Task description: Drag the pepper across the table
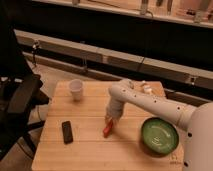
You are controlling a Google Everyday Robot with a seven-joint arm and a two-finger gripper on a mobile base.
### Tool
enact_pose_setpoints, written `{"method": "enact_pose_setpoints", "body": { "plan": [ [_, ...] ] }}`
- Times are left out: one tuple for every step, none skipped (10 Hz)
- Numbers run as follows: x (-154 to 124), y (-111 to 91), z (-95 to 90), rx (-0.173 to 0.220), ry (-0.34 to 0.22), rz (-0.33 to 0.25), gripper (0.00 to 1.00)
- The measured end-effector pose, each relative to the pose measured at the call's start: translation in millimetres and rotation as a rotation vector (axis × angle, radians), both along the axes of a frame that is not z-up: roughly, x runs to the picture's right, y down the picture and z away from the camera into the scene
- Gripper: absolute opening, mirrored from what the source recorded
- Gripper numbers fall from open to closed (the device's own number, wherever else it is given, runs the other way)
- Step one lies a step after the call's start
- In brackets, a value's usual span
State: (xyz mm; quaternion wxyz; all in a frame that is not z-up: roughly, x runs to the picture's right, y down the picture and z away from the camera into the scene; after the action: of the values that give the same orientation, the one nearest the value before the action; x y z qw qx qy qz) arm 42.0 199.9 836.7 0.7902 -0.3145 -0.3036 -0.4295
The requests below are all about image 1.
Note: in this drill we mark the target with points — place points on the small white object on table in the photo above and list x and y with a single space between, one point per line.
146 88

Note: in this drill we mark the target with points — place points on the black office chair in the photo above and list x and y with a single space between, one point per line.
20 92

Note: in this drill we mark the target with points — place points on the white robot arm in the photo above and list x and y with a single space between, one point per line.
196 121

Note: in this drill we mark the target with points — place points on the white paper cup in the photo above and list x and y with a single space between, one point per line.
76 89

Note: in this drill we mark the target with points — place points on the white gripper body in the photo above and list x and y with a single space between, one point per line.
114 111

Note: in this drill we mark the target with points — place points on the wooden table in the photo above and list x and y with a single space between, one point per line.
90 151

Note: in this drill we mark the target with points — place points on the green bowl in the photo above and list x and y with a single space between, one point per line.
159 136

